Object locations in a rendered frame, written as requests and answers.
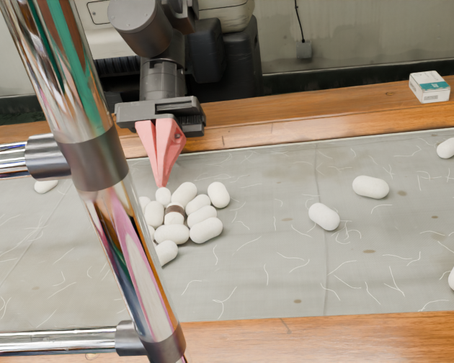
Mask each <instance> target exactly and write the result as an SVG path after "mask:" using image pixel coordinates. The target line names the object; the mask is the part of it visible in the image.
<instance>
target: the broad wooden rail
mask: <svg viewBox="0 0 454 363"><path fill-rule="evenodd" d="M441 77H442V78H443V79H444V80H445V81H446V82H447V84H448V85H449V86H450V96H449V101H444V102H431V103H424V104H422V103H421V102H420V101H419V100H418V98H417V97H416V95H415V94H414V92H413V91H412V90H411V89H410V87H409V80H408V81H395V82H388V83H382V84H370V85H363V86H351V87H344V88H337V89H325V90H318V91H306V92H299V93H292V94H280V95H273V96H266V97H254V98H247V99H235V100H228V101H222V102H209V103H202V104H200V105H201V107H202V109H203V111H204V113H205V115H206V126H205V127H204V136H202V137H193V138H186V143H185V145H184V148H183V149H182V151H181V153H180V154H186V153H199V152H208V151H222V150H230V149H237V148H252V147H260V146H267V145H282V144H289V143H304V142H311V141H320V140H333V139H342V138H356V137H363V136H371V135H385V134H394V133H407V132H416V131H423V130H438V129H445V128H453V127H454V75H453V76H441ZM112 118H113V120H114V123H115V127H116V130H117V134H118V136H119V139H120V142H121V145H122V147H123V151H124V154H125V157H126V159H134V158H148V154H147V152H146V149H145V148H144V146H143V144H142V141H141V139H140V137H139V135H138V132H137V131H136V133H132V132H131V131H130V130H129V129H128V128H120V127H119V126H118V125H117V124H116V116H115V113H112ZM42 133H51V129H50V127H49V124H48V121H42V122H30V123H23V124H16V125H4V126H0V144H5V143H15V142H21V141H27V140H28V139H29V137H31V136H32V135H35V134H42Z"/></svg>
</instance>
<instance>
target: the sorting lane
mask: <svg viewBox="0 0 454 363"><path fill-rule="evenodd" d="M450 138H454V127H453V128H445V129H438V130H423V131H416V132H407V133H394V134H385V135H371V136H363V137H356V138H342V139H333V140H320V141H311V142H304V143H289V144H282V145H267V146H260V147H252V148H237V149H230V150H222V151H208V152H199V153H186V154H179V156H178V158H177V160H176V161H175V163H174V165H173V167H172V170H171V173H170V175H169V179H168V182H167V184H166V187H165V188H167V189H168V190H169V191H170V193H171V196H172V195H173V194H174V193H175V191H176V190H177V189H178V188H179V187H180V186H181V185H182V184H183V183H185V182H191V183H193V184H194V185H195V186H196V188H197V194H196V196H195V197H197V196H198V195H200V194H205V195H207V196H208V197H209V195H208V187H209V186H210V185H211V184H212V183H213V182H220V183H222V184H223V185H224V186H225V188H226V190H227V192H228V194H229V197H230V201H229V203H228V205H227V206H225V207H222V208H219V207H216V206H214V204H213V203H212V202H211V200H210V206H212V207H214V208H215V210H216V212H217V216H216V218H218V219H219V220H220V221H221V222H222V224H223V230H222V231H221V233H220V234H219V235H218V236H216V237H213V238H211V239H209V240H207V241H205V242H203V243H195V242H194V241H193V240H192V239H191V238H190V237H189V238H188V240H187V241H186V242H185V243H183V244H177V248H178V252H177V255H176V257H175V258H174V259H172V260H171V261H168V262H167V263H165V265H163V266H162V267H161V268H162V270H163V273H164V277H165V280H166V283H167V286H168V288H169V292H170V295H171V297H172V301H173V303H174V307H175V310H176V313H177V317H178V319H179V322H192V321H224V320H241V319H257V318H289V317H306V316H323V315H354V314H371V313H403V312H420V311H436V310H454V290H453V289H452V288H451V287H450V285H449V283H448V277H449V275H450V273H451V271H452V270H453V267H454V155H453V156H451V157H449V158H441V157H440V156H438V154H437V147H438V145H439V144H441V143H443V142H444V141H446V140H448V139H450ZM126 160H127V162H128V167H129V169H130V173H131V176H132V178H133V182H134V185H135V188H136V191H137V193H138V197H147V198H149V199H150V200H151V201H156V191H157V190H158V189H159V187H157V186H156V181H155V178H154V175H153V169H152V167H151V162H150V159H149V157H148V158H134V159H126ZM358 176H370V177H373V178H377V179H382V180H384V181H385V182H386V183H387V184H388V187H389V191H388V194H387V195H386V196H385V197H383V198H380V199H376V198H372V197H367V196H363V195H359V194H357V193H356V192H355V191H354V189H353V188H352V183H353V181H354V180H355V178H357V177H358ZM36 182H37V180H36V179H34V178H25V179H13V180H6V181H0V330H5V329H22V328H54V327H70V326H100V325H115V324H118V323H119V322H120V321H123V320H131V319H130V316H129V314H128V311H127V308H126V307H125V303H124V302H123V299H122V297H121V295H120V292H119V289H118V288H117V285H116V283H115V280H114V278H113V276H112V273H111V271H110V268H109V266H108V264H107V261H106V259H105V257H104V254H103V252H102V250H101V247H100V245H99V242H98V240H97V237H96V236H95V233H94V231H93V228H92V226H91V223H90V222H89V219H88V217H87V214H86V212H85V209H84V207H83V205H82V203H81V200H80V198H79V195H78V193H77V191H76V188H75V186H74V183H73V181H72V179H62V180H58V183H57V185H56V186H55V187H53V188H52V189H50V190H49V191H47V192H46V193H42V194H41V193H38V192H36V190H35V183H36ZM209 198H210V197H209ZM316 203H321V204H324V205H326V206H327V207H328V208H330V209H331V210H333V211H335V212H336V213H337V214H338V216H339V219H340V222H339V225H338V227H337V228H335V229H334V230H325V229H324V228H322V227H321V226H320V225H319V224H317V223H315V222H314V221H312V219H310V217H309V215H308V211H309V209H310V207H311V206H312V205H313V204H316Z"/></svg>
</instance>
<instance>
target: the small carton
mask: <svg viewBox="0 0 454 363"><path fill-rule="evenodd" d="M409 87H410V89H411V90H412V91H413V92H414V94H415V95H416V97H417V98H418V100H419V101H420V102H421V103H422V104H424V103H431V102H444V101H449V96H450V86H449V85H448V84H447V82H446V81H445V80H444V79H443V78H442V77H441V76H440V75H439V74H438V73H437V72H436V71H427V72H420V73H410V77H409Z"/></svg>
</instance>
